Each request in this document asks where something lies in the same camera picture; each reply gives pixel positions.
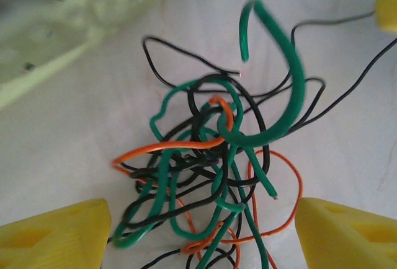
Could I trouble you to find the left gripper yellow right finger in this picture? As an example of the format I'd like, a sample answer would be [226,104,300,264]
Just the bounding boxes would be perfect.
[296,197,397,269]

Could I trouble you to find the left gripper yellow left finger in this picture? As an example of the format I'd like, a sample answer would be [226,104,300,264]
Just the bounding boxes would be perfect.
[0,199,112,269]

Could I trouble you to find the thick green cable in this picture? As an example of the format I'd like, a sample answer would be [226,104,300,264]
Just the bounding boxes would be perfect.
[216,0,308,151]

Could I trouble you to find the orange cable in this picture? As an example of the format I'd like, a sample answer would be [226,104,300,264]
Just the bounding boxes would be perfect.
[111,97,303,269]

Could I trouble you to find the green plastic basket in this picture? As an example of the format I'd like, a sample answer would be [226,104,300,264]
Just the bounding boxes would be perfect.
[0,0,174,112]

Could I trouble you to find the black wires on table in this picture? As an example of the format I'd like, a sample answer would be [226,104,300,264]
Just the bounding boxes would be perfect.
[0,0,397,269]

